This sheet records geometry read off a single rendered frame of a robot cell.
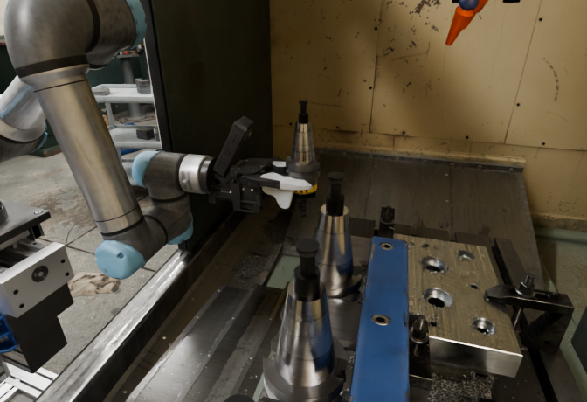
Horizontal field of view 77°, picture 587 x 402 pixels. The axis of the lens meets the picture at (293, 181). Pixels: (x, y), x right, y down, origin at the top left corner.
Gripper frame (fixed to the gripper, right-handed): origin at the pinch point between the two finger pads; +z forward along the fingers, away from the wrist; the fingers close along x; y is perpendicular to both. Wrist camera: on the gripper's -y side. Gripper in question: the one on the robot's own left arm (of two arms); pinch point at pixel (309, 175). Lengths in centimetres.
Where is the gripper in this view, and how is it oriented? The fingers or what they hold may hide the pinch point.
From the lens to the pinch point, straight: 65.4
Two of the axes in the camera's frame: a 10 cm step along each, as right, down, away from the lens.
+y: 0.1, 9.1, 4.2
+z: 9.6, 1.0, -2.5
